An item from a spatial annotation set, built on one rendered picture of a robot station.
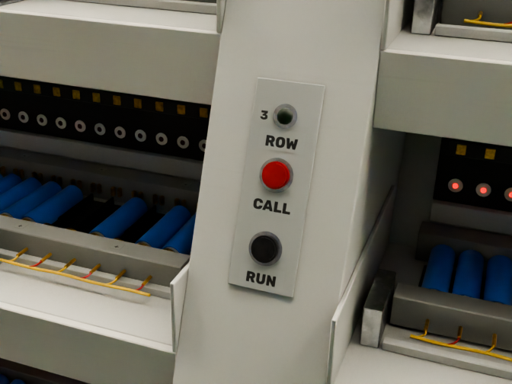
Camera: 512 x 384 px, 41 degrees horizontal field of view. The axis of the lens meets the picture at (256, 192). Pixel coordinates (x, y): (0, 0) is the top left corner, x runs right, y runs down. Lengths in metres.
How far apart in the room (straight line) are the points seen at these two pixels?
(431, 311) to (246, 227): 0.13
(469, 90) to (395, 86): 0.04
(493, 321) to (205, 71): 0.23
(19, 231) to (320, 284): 0.24
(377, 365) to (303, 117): 0.16
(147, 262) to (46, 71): 0.15
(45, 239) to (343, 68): 0.25
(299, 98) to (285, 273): 0.10
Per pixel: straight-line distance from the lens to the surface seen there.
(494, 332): 0.46
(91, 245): 0.50
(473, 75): 0.39
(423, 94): 0.39
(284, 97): 0.39
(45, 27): 0.48
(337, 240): 0.39
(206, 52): 0.42
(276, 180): 0.39
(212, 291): 0.42
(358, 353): 0.44
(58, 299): 0.49
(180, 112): 0.58
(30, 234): 0.53
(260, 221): 0.40
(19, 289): 0.51
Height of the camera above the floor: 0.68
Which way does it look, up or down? 5 degrees down
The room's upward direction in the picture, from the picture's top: 8 degrees clockwise
